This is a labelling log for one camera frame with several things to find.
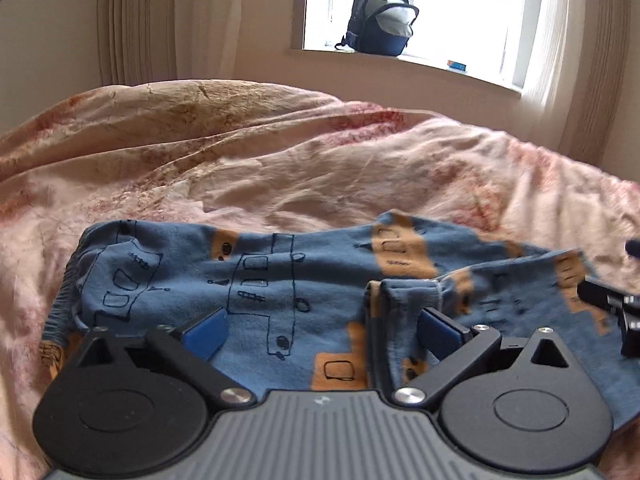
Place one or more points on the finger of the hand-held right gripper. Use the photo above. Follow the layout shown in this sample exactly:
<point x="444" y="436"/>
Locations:
<point x="634" y="251"/>
<point x="600" y="296"/>

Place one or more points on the white sheer curtain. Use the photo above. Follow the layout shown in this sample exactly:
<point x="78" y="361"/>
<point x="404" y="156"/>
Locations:
<point x="547" y="60"/>
<point x="240" y="20"/>

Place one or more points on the pink floral blanket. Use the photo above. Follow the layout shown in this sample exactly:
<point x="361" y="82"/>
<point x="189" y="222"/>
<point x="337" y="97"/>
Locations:
<point x="300" y="160"/>

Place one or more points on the white framed window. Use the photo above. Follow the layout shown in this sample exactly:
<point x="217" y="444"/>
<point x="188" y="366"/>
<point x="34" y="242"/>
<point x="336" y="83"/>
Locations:
<point x="465" y="10"/>

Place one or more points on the blue pants with orange print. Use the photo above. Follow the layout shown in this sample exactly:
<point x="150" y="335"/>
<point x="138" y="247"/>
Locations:
<point x="280" y="290"/>

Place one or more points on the small blue box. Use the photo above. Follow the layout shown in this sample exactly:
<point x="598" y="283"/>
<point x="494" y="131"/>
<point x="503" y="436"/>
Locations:
<point x="457" y="65"/>

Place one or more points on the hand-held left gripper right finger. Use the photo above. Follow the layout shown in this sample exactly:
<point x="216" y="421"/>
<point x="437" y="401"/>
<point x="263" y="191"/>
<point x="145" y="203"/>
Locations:
<point x="439" y="332"/>

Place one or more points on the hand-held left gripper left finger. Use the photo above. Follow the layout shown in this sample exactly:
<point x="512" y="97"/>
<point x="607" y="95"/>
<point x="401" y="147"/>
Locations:
<point x="206" y="334"/>

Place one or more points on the dark blue backpack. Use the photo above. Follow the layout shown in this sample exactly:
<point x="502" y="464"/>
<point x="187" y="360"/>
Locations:
<point x="372" y="30"/>

